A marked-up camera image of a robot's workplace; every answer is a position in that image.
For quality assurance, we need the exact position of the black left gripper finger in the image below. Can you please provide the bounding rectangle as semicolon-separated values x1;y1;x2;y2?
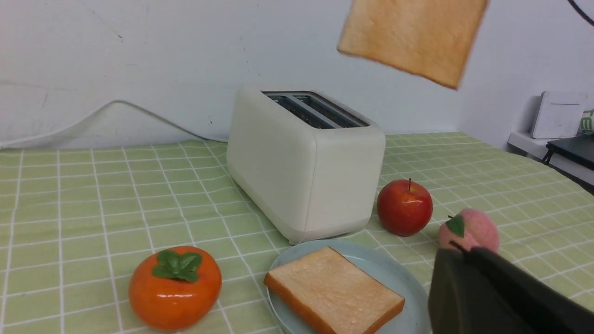
428;247;594;334

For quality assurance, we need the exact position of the toast slice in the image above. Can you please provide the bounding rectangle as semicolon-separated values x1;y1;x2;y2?
264;246;406;334
337;0;488;90

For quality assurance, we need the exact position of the white two-slot toaster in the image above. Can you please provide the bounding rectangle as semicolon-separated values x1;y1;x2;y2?
226;85;386;244

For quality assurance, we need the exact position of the pink peach with leaf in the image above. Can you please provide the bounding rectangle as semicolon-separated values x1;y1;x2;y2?
438;208;499;253

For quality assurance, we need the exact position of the light blue round plate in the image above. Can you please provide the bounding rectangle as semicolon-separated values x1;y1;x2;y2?
269;239;432;334

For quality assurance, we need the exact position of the red apple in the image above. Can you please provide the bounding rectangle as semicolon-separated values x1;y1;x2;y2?
377;179;433;237

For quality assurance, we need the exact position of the white side shelf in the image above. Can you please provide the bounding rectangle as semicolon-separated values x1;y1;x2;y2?
508;132;594;185

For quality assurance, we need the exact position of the black tray on shelf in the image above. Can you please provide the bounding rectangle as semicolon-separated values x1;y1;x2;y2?
542;134;594;170

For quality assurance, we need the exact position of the white box device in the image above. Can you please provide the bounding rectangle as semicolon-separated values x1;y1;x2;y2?
532;91;588;139

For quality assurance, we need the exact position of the green and white cup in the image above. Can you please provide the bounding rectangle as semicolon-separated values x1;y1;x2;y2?
578;109;594;135

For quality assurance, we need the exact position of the orange persimmon with green leaf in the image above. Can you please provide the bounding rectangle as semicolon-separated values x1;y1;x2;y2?
128;246;222;333

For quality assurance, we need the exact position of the green checkered tablecloth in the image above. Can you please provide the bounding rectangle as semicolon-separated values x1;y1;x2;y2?
0;132;594;334

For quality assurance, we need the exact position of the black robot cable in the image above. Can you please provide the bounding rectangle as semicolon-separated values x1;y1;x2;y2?
567;0;594;27

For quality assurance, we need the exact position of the white toaster power cord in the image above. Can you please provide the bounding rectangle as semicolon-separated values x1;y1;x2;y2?
0;100;229;150

